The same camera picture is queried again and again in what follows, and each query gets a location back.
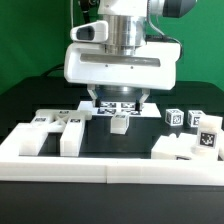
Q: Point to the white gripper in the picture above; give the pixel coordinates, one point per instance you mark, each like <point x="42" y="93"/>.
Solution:
<point x="153" y="66"/>

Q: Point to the white chair seat part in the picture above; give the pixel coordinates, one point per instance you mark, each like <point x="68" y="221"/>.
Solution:
<point x="174" y="147"/>

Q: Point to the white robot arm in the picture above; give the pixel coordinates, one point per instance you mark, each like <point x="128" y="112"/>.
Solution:
<point x="116" y="51"/>

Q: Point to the white chair back part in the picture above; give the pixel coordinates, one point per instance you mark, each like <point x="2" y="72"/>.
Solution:
<point x="70" y="124"/>

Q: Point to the white sheet with tags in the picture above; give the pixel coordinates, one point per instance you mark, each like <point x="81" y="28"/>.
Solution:
<point x="107" y="108"/>

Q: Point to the white tagged cube left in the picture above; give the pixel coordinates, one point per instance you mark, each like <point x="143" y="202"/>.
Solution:
<point x="174" y="117"/>

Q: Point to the white tagged cube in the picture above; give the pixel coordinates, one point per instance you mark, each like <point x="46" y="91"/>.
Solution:
<point x="174" y="117"/>
<point x="193" y="117"/>

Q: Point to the white tagged cube right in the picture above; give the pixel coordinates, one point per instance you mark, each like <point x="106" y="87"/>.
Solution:
<point x="193" y="117"/>

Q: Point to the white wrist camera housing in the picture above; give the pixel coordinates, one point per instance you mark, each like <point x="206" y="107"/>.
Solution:
<point x="95" y="32"/>

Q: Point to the white U-shaped obstacle frame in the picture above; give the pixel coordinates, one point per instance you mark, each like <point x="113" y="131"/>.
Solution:
<point x="14" y="167"/>

